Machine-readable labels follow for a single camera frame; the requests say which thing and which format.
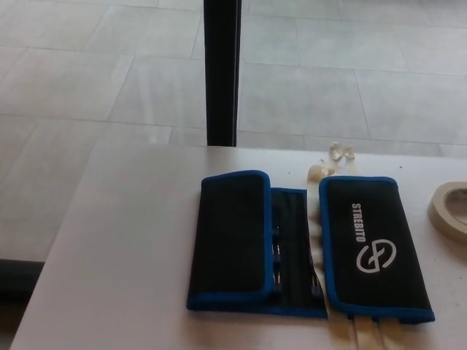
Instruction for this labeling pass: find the black blue-trimmed toolkit roll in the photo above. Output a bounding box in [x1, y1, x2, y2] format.
[185, 169, 437, 325]

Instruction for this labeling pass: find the wide beige masking tape strip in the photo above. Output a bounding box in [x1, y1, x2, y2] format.
[307, 163, 354, 350]

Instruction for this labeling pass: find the beige masking tape roll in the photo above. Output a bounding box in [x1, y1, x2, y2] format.
[427, 180, 467, 241]

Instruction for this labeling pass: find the black upright post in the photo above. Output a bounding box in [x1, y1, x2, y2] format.
[203, 0, 244, 148]

